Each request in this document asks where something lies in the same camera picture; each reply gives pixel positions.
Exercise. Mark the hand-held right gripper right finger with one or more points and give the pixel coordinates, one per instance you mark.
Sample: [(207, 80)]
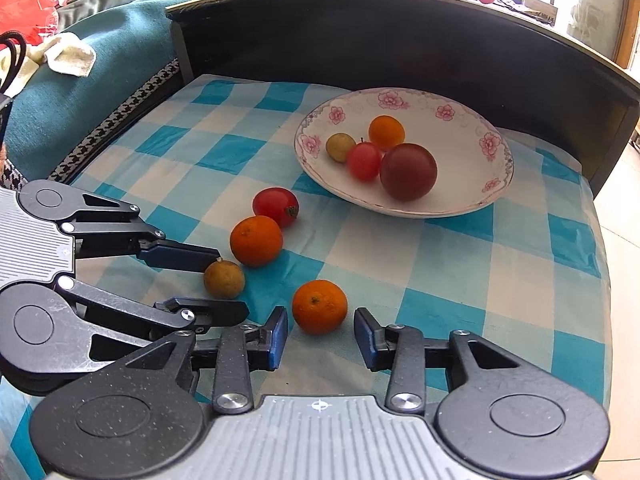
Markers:
[(364, 340)]

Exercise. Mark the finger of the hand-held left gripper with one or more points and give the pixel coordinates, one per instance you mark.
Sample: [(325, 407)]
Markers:
[(220, 313), (180, 256)]

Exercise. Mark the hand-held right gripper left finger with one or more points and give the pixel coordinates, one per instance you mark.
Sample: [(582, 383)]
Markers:
[(278, 336)]

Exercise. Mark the brown longan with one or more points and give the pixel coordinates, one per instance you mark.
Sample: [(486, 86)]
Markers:
[(224, 278), (340, 147)]

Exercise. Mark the small orange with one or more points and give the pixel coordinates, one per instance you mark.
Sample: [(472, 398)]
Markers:
[(386, 131), (256, 240), (320, 307)]

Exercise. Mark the white floral plate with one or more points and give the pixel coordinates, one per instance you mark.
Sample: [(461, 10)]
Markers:
[(440, 125)]

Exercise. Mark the blue white checkered cloth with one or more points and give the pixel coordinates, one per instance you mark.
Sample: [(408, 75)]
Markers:
[(450, 285)]

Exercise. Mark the red cherry tomato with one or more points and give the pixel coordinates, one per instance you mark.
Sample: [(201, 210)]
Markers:
[(274, 205)]

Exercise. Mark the teal blanket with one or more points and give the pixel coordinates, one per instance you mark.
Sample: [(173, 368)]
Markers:
[(110, 90)]

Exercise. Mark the dark red plum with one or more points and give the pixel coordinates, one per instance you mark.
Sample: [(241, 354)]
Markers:
[(408, 171)]

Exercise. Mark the small red apple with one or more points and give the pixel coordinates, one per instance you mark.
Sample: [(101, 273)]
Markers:
[(363, 161)]

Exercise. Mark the white towel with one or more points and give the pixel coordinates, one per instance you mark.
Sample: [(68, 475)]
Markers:
[(70, 55)]

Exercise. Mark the red plastic bag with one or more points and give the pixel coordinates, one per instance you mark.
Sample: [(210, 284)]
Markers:
[(25, 15)]

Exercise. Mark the dark wooden table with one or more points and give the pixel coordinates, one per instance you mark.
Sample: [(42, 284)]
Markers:
[(400, 45)]

